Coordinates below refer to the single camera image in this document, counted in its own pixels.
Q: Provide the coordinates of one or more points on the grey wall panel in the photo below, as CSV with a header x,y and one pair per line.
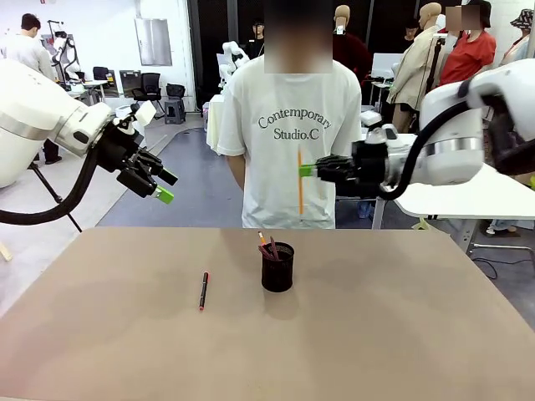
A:
x,y
153,41

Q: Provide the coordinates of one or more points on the person in white t-shirt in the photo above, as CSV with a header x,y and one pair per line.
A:
x,y
271,104

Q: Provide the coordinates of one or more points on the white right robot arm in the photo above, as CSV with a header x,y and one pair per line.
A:
x,y
451,158

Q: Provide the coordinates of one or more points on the mannequin in dark red top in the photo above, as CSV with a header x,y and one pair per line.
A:
x,y
353,46

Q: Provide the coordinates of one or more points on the person in white shirt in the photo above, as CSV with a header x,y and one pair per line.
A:
x,y
25,50

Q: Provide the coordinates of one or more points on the yellow pencil with eraser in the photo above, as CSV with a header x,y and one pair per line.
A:
x,y
262,239
300,196

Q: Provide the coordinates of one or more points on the person in red shirt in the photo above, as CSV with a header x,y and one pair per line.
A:
x,y
468,54

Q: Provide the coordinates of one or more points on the black tripod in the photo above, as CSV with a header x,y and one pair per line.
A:
x,y
54,194

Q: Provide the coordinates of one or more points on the black marker with red cap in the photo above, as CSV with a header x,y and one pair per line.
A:
x,y
203,290

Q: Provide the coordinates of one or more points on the green table foot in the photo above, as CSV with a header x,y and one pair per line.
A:
x,y
422,223

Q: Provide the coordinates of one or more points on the pink pen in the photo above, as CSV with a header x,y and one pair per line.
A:
x,y
274,247
264,252

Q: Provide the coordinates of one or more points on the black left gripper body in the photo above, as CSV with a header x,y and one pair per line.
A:
x,y
119,146

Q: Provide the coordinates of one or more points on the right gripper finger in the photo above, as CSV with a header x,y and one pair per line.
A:
x,y
334,174
338,161

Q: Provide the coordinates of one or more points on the white robot with black frame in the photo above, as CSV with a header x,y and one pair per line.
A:
x,y
62,50

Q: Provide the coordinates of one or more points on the person with black cap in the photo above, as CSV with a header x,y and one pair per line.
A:
x,y
411,31

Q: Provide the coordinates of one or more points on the black mesh pen holder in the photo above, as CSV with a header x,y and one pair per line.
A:
x,y
278,275

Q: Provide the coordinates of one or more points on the black office chair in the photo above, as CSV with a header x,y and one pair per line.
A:
x,y
147,89

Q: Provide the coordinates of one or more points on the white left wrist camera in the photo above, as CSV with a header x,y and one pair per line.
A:
x,y
145,113

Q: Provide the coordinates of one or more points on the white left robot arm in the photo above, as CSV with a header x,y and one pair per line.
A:
x,y
33,121

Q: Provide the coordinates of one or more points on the black stool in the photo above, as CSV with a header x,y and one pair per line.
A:
x,y
174,104

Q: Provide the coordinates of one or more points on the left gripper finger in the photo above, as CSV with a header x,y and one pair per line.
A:
x,y
142,184
154,167

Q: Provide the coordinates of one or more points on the person in black clothes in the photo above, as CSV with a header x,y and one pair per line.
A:
x,y
258,39

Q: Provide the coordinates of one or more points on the table with white cloth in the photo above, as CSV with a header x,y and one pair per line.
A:
x,y
215,121

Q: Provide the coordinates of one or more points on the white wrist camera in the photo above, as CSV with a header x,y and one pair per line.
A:
x,y
145,113
390,135

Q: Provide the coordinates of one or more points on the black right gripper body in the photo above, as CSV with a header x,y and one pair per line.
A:
x,y
370,165

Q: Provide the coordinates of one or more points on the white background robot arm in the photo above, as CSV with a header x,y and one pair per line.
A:
x,y
232,58

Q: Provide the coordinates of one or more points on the mannequin in beige coat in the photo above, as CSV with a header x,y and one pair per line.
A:
x,y
411,71

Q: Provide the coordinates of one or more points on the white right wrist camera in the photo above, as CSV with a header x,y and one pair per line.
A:
x,y
390,135

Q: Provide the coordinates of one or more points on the person's right forearm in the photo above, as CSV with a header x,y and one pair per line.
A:
x,y
236,173

